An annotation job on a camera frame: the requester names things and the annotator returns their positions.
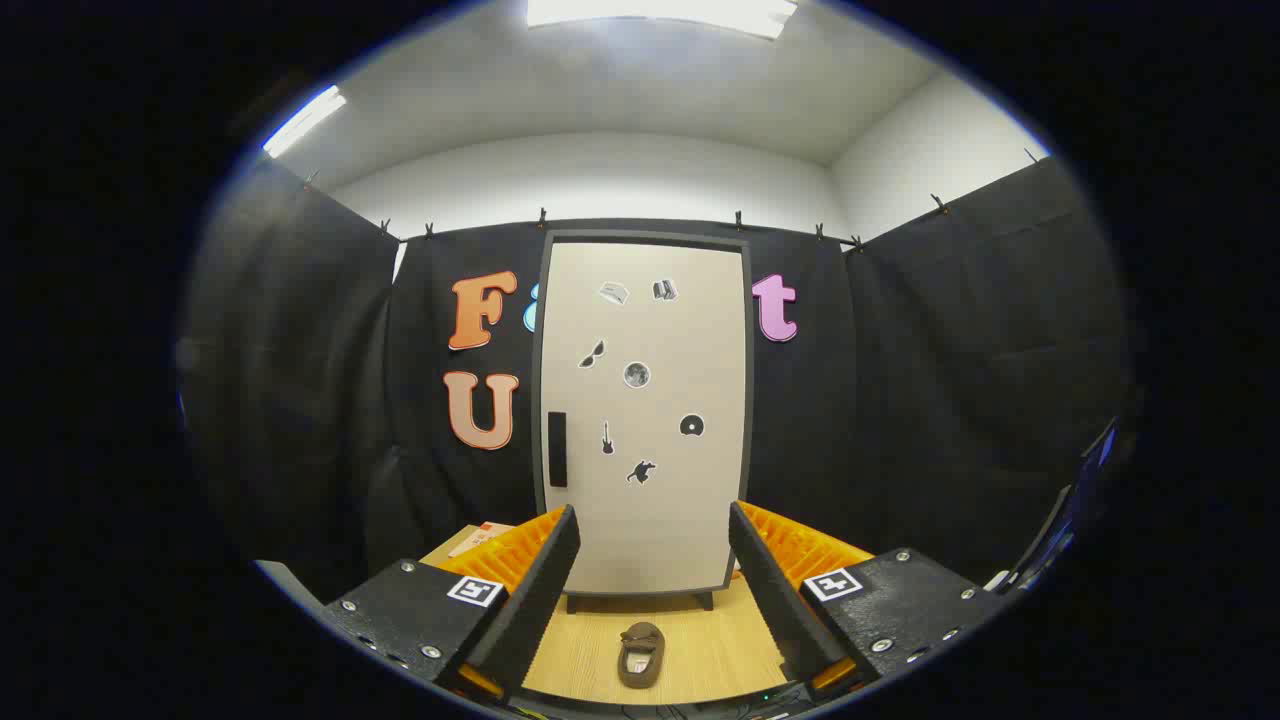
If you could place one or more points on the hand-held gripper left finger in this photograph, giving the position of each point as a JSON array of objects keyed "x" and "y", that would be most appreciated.
[{"x": 533, "y": 600}]

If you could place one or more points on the brown fuzzy shoe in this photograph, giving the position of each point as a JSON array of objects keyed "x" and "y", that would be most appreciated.
[{"x": 641, "y": 655}]

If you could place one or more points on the dark grey shoe cabinet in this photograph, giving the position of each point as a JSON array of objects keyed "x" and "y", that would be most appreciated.
[{"x": 571, "y": 602}]

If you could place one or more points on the ceiling light panel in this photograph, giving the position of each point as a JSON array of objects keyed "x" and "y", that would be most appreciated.
[
  {"x": 660, "y": 12},
  {"x": 305, "y": 120}
]

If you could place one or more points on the black backdrop cloth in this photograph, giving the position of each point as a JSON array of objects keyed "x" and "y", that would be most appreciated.
[{"x": 900, "y": 400}]

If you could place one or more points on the beige shoe cabinet door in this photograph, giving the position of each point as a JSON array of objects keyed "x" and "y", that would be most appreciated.
[{"x": 690, "y": 340}]

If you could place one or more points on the beige orange book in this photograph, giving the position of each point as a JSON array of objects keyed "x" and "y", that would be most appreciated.
[{"x": 480, "y": 538}]

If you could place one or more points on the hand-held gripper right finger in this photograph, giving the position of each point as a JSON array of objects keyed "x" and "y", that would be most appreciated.
[{"x": 775, "y": 600}]

